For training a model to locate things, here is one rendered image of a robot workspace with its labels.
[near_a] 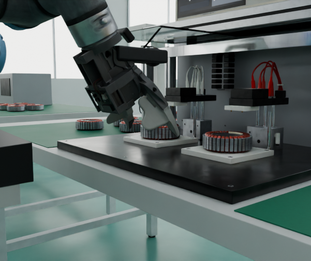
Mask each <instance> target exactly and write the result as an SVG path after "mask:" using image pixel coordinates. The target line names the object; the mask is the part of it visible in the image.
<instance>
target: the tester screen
mask: <svg viewBox="0 0 311 261"><path fill-rule="evenodd" d="M202 1H207V0H196V1H192V2H188V3H187V0H179V16H180V15H185V14H188V13H193V12H198V11H203V10H208V9H213V8H218V7H222V6H228V5H233V4H237V3H242V2H243V0H241V1H237V2H232V3H227V4H222V5H217V6H213V7H212V0H209V6H206V7H201V8H196V9H192V10H187V11H182V12H180V7H181V6H185V5H189V4H194V3H198V2H202Z"/></svg>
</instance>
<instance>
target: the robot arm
mask: <svg viewBox="0 0 311 261"><path fill-rule="evenodd" d="M59 16H62V18H63V20H64V22H65V24H66V26H67V28H68V29H69V31H70V33H71V35H72V37H73V39H74V41H75V43H76V44H77V46H78V48H81V52H80V53H78V54H76V55H75V56H73V59H74V61H75V63H76V65H77V67H78V68H79V70H80V72H81V74H82V76H83V78H84V80H85V81H86V83H87V86H86V87H85V90H86V91H87V93H88V95H89V97H90V99H91V101H92V102H93V104H94V106H95V108H96V110H97V111H98V112H100V111H102V112H105V113H110V114H109V115H108V117H107V119H106V121H107V123H108V124H111V123H114V122H116V121H118V120H120V119H123V120H124V122H125V124H126V126H127V127H128V129H131V127H132V124H133V122H134V120H135V118H134V116H133V109H132V106H134V105H135V101H136V100H137V99H139V100H138V105H139V107H140V108H141V109H142V110H143V112H144V116H143V119H142V121H141V125H142V126H143V128H144V129H146V130H148V131H151V130H153V129H156V128H158V127H160V126H163V125H165V124H167V126H168V128H169V130H171V131H172V132H173V133H174V134H175V136H176V137H178V136H179V135H180V132H179V129H178V127H177V123H176V121H175V118H174V116H173V113H172V111H171V109H170V108H169V106H168V103H167V101H166V99H165V98H164V96H163V95H162V93H161V91H160V90H159V88H158V87H157V86H156V85H155V83H154V82H153V81H151V80H150V79H149V78H148V77H147V76H146V75H145V74H144V73H143V71H142V70H141V69H140V68H138V67H137V65H135V63H138V64H146V65H148V66H150V67H155V66H157V65H159V64H164V63H167V62H168V51H167V50H161V49H159V48H157V47H149V48H140V47H130V46H120V45H118V46H115V45H116V44H117V43H119V42H120V41H121V40H122V37H121V35H120V33H119V31H117V29H118V26H117V24H116V22H115V20H114V18H113V16H112V13H111V11H110V9H109V7H108V5H107V2H106V0H0V22H1V23H3V24H4V25H6V26H8V27H9V28H11V29H12V30H16V31H22V30H26V29H32V28H35V27H37V26H39V25H40V24H42V23H44V22H47V21H49V20H52V19H54V18H56V17H59ZM6 56H7V50H6V44H5V41H4V40H3V36H2V35H1V34H0V73H1V72H2V70H3V68H4V66H5V63H6ZM91 93H92V95H91ZM93 98H94V99H95V101H96V102H97V104H98V106H97V105H96V103H95V101H94V99H93Z"/></svg>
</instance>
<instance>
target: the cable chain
mask: <svg viewBox="0 0 311 261"><path fill-rule="evenodd" d="M223 55H224V62H234V60H235V58H234V57H235V55H234V52H230V53H217V54H212V58H213V59H212V63H222V62H223V60H222V58H223ZM224 67H234V63H224ZM212 68H222V64H212ZM212 73H222V69H212ZM224 73H234V68H224ZM212 78H222V74H212ZM224 78H234V74H224ZM212 83H222V80H221V79H212ZM224 83H234V79H224ZM221 87H222V85H221V84H212V85H211V88H212V89H213V90H228V91H230V90H231V89H233V88H234V85H233V84H224V85H223V89H221Z"/></svg>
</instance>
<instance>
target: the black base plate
mask: <svg viewBox="0 0 311 261"><path fill-rule="evenodd" d="M137 135H140V132H139V133H130V134H119V135H110V136H99V137H89V138H79V139H69V140H59V141H57V148H58V149H61V150H65V151H68V152H71V153H74V154H77V155H81V156H84V157H87V158H90V159H92V160H95V161H99V162H102V163H105V164H108V165H111V166H114V167H117V168H120V169H123V170H127V171H130V172H133V173H136V174H139V175H142V176H145V177H148V178H151V179H154V180H157V181H160V182H164V183H167V184H170V185H173V186H176V187H180V188H182V189H185V190H188V191H191V192H195V193H198V194H201V195H204V196H207V197H210V198H214V199H217V200H220V201H223V202H226V203H229V204H236V203H238V202H242V201H245V200H248V199H251V198H255V197H258V196H261V195H264V194H267V193H271V192H274V191H278V190H281V189H284V188H287V187H290V186H293V185H296V184H300V183H303V182H306V181H309V180H311V147H306V146H299V145H294V144H287V143H283V148H282V149H278V150H274V155H273V156H268V157H263V158H258V159H253V160H250V161H245V162H240V163H235V164H227V163H222V162H218V161H213V160H210V159H205V158H200V157H195V156H191V155H186V154H182V153H181V149H182V148H190V147H196V146H202V142H203V139H198V142H196V143H188V144H181V145H177V146H169V147H162V148H153V147H148V146H144V145H140V144H136V143H131V142H127V141H124V137H128V136H137Z"/></svg>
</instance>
